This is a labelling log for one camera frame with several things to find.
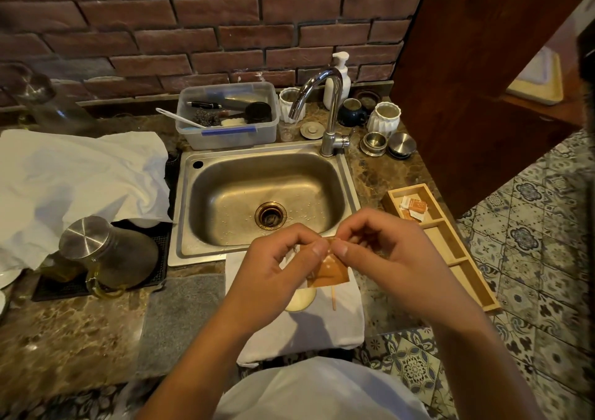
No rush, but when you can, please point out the person's left forearm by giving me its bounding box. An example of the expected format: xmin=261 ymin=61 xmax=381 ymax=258
xmin=135 ymin=304 xmax=262 ymax=420

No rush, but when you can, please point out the chrome gooseneck faucet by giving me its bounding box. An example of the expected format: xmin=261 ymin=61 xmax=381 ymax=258
xmin=288 ymin=68 xmax=350 ymax=158

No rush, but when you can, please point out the brown round saucer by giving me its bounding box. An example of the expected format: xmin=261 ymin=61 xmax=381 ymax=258
xmin=352 ymin=88 xmax=383 ymax=110

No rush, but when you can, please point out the white folded towel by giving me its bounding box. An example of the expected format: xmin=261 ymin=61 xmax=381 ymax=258
xmin=225 ymin=250 xmax=365 ymax=368

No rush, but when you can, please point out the white plastic spoon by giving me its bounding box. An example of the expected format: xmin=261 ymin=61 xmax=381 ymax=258
xmin=155 ymin=107 xmax=206 ymax=129

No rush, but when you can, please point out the wooden divided tray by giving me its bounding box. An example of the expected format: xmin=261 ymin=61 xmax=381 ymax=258
xmin=381 ymin=183 xmax=501 ymax=313

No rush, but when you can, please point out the dark blue ceramic mug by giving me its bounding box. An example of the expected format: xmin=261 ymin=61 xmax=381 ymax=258
xmin=337 ymin=98 xmax=368 ymax=128

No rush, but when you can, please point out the glass teapot with steel lid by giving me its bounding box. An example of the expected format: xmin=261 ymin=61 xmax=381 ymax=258
xmin=41 ymin=215 xmax=160 ymax=300

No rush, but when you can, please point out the clear glass jar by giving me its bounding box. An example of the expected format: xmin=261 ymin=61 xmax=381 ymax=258
xmin=0 ymin=62 xmax=96 ymax=134

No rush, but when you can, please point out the small steel bowl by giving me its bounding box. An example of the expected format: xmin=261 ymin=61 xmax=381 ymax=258
xmin=388 ymin=132 xmax=417 ymax=160
xmin=359 ymin=132 xmax=388 ymax=158

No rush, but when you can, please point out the white ribbed ceramic cup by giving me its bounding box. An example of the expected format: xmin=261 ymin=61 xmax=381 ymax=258
xmin=278 ymin=87 xmax=306 ymax=124
xmin=367 ymin=101 xmax=402 ymax=139

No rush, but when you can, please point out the black rubber mat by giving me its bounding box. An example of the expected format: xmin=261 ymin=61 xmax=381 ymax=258
xmin=31 ymin=155 xmax=181 ymax=302

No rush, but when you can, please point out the brown wooden cabinet door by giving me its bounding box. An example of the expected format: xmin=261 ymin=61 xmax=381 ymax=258
xmin=390 ymin=0 xmax=592 ymax=220

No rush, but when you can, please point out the steel wool scrubber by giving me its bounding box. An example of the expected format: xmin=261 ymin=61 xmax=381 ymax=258
xmin=192 ymin=109 xmax=222 ymax=128

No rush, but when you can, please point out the grey cloth mat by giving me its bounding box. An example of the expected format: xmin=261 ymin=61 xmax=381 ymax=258
xmin=135 ymin=273 xmax=227 ymax=381

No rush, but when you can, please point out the large white cloth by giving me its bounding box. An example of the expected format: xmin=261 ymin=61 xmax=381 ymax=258
xmin=0 ymin=129 xmax=173 ymax=274

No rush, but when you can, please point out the white plate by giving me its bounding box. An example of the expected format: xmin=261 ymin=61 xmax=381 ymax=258
xmin=0 ymin=267 xmax=23 ymax=291

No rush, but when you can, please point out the black round lid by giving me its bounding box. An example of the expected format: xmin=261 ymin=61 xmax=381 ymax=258
xmin=245 ymin=102 xmax=273 ymax=124

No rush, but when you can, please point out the stainless steel sink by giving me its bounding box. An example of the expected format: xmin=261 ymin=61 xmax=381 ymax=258
xmin=167 ymin=140 xmax=361 ymax=267

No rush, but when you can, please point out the white soap pump bottle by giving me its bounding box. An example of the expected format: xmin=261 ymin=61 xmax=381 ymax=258
xmin=323 ymin=51 xmax=351 ymax=111

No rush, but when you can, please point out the person's right hand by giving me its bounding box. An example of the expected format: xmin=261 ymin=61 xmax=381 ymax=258
xmin=331 ymin=208 xmax=480 ymax=330

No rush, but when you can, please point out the orange sachet packet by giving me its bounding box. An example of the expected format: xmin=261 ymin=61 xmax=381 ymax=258
xmin=306 ymin=236 xmax=350 ymax=289

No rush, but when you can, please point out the person's white shirt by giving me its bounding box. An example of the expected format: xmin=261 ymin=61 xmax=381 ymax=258
xmin=213 ymin=357 xmax=432 ymax=420

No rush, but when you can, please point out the person's right forearm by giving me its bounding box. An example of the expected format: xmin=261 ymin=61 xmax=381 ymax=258
xmin=431 ymin=304 xmax=545 ymax=420

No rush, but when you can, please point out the cream cup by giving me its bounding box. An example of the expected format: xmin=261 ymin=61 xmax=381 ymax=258
xmin=284 ymin=287 xmax=318 ymax=313

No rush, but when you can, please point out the person's left hand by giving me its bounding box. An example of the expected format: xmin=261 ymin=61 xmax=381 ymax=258
xmin=222 ymin=223 xmax=332 ymax=338

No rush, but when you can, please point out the yellow rimmed tray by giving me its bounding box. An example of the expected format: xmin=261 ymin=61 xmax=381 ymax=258
xmin=505 ymin=46 xmax=564 ymax=106

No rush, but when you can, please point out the round metal sink strainer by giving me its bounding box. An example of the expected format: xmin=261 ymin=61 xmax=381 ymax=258
xmin=300 ymin=121 xmax=326 ymax=141

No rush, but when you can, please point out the clear plastic storage container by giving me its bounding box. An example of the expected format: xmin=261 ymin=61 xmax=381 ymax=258
xmin=175 ymin=81 xmax=280 ymax=151

